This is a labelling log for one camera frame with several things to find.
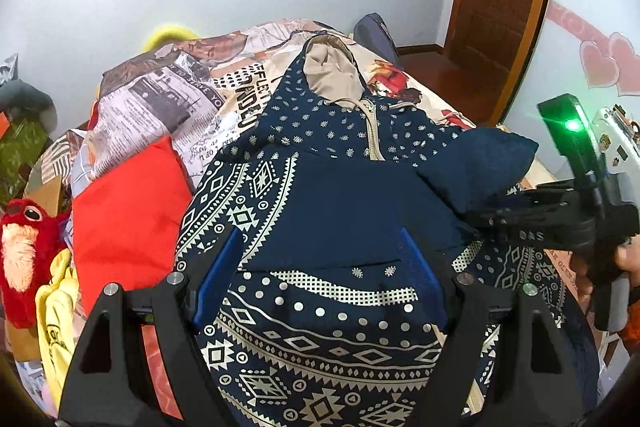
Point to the yellow garment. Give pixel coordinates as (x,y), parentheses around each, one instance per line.
(55,311)

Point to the newspaper print bed sheet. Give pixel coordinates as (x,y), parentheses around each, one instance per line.
(201,93)

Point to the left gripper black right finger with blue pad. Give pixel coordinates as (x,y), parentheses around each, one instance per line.
(533,382)

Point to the person's right hand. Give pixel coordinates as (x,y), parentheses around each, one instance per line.
(627,258)

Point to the green plush toy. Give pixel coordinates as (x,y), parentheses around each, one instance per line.
(21,146)

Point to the folded red garment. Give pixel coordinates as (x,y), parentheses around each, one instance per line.
(126,223)

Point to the grey plush toy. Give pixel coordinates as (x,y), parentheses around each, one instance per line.
(19,97)

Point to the yellow plush on bed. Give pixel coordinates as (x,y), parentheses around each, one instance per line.
(167,33)

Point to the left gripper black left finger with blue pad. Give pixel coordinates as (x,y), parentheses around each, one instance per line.
(137,362)

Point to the navy patterned hoodie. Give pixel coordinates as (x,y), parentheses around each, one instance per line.
(331,318)

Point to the red plush toy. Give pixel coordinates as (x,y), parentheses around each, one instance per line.
(30,240)

